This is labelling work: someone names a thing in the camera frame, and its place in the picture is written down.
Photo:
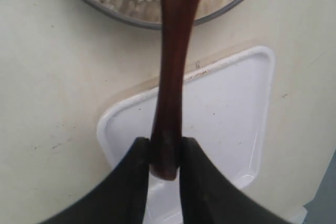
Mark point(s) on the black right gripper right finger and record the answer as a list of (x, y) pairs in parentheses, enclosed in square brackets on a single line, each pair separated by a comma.
[(208, 197)]

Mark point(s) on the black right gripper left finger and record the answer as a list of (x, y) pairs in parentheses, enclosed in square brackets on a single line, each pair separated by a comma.
[(120, 197)]

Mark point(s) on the dark brown wooden spoon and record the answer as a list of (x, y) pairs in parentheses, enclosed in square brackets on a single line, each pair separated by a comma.
[(166, 137)]

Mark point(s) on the white plastic tray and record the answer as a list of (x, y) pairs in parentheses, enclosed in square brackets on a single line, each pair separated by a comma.
[(225, 107)]

